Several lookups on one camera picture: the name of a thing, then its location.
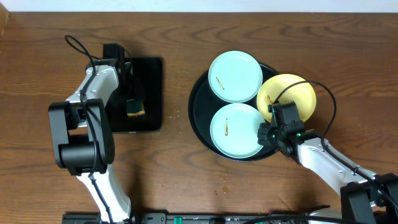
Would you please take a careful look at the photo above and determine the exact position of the black square tray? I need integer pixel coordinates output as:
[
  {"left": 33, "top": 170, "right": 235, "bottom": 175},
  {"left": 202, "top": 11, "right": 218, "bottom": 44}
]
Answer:
[{"left": 106, "top": 57, "right": 163, "bottom": 133}]

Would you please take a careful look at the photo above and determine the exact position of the yellow green sponge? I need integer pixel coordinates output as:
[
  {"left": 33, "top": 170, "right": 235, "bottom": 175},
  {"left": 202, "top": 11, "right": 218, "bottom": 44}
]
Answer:
[{"left": 126, "top": 99, "right": 146, "bottom": 116}]

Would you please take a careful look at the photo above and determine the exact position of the light blue plate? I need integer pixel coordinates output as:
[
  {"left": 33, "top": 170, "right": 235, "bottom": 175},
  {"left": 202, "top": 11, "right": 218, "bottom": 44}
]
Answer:
[
  {"left": 210, "top": 103, "right": 265, "bottom": 159},
  {"left": 208, "top": 50, "right": 263, "bottom": 103}
]

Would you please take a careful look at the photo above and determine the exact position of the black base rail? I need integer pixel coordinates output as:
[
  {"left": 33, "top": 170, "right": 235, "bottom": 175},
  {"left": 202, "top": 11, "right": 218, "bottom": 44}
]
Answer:
[{"left": 61, "top": 212, "right": 289, "bottom": 224}]

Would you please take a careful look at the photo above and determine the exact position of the yellow plate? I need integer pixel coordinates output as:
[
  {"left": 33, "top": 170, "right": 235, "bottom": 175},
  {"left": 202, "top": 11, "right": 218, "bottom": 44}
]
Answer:
[{"left": 256, "top": 74, "right": 317, "bottom": 122}]

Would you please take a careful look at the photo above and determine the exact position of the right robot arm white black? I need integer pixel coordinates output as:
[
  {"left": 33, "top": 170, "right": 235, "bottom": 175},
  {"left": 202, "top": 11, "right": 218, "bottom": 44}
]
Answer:
[{"left": 257, "top": 123, "right": 397, "bottom": 223}]

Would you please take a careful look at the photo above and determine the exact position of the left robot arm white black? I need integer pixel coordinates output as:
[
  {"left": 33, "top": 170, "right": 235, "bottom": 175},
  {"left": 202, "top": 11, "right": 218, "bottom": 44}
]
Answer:
[{"left": 48, "top": 43, "right": 145, "bottom": 223}]

